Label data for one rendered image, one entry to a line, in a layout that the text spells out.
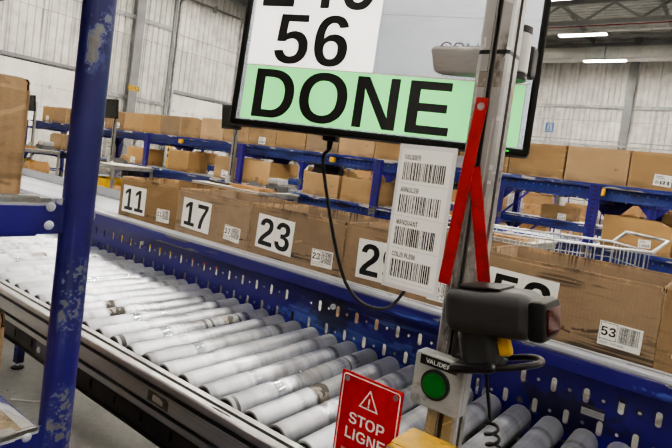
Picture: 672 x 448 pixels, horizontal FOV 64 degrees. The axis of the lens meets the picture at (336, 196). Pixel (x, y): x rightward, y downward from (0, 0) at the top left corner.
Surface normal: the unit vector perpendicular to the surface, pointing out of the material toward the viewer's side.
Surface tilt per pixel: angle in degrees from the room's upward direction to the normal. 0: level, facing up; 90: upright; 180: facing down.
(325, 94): 86
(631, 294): 90
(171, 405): 90
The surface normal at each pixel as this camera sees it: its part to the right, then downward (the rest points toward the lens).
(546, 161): -0.59, -0.04
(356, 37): -0.29, -0.06
